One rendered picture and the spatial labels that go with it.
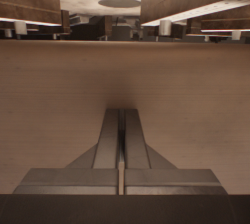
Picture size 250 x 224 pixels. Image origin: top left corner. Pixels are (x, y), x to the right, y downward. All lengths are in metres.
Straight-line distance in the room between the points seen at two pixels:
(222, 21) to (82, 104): 2.14
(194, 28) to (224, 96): 2.96
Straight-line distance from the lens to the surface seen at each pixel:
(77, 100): 0.16
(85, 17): 3.81
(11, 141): 0.20
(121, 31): 6.11
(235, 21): 2.24
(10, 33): 2.76
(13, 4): 1.62
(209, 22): 2.25
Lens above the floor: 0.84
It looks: 17 degrees up
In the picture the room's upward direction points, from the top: 179 degrees counter-clockwise
